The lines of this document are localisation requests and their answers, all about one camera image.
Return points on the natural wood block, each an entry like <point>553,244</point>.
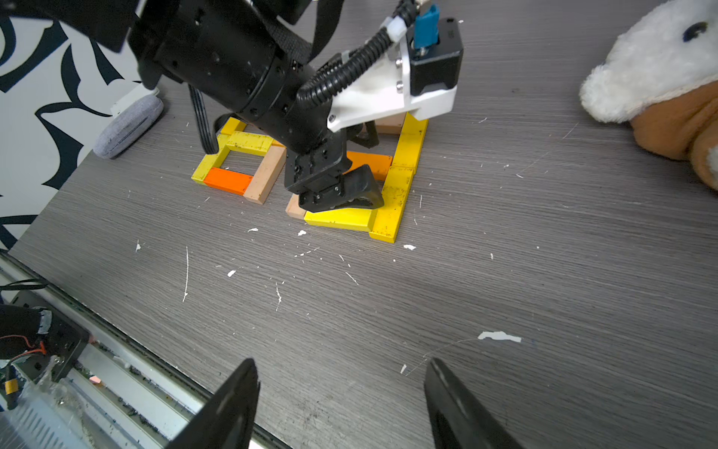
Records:
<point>294,210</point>
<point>391,125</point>
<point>266,175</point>

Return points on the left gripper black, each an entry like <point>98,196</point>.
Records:
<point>316,166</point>

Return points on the red orange block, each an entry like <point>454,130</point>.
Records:
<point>228,181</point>

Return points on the yellow block long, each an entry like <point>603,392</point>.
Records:
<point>388,218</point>

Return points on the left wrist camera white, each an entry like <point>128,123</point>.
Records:
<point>418,75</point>

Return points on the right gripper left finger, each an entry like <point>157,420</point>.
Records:
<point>227,419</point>

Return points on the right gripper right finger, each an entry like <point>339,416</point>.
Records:
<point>457,418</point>

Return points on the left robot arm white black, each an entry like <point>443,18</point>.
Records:
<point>244,55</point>

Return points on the yellow block short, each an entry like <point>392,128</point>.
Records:
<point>410,143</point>

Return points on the aluminium front rail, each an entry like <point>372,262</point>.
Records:
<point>118,394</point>

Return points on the white teddy bear brown shirt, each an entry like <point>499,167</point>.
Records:
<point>661,77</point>

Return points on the purple grey pouch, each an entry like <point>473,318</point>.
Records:
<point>128,127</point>

